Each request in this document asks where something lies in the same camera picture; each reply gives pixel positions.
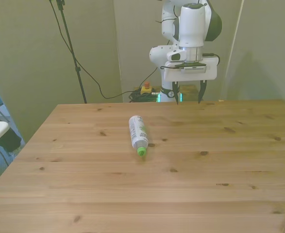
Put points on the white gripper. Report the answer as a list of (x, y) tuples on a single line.
[(193, 74)]

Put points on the clear bottle with green cap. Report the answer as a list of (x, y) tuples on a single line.
[(137, 132)]

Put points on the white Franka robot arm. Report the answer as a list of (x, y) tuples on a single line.
[(190, 26)]

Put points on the black tripod stand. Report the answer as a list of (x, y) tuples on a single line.
[(70, 48)]

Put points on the yellow emergency stop box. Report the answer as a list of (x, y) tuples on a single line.
[(146, 89)]

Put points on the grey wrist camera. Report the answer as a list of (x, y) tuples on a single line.
[(175, 56)]

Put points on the white wall strip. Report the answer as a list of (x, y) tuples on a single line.
[(234, 41)]

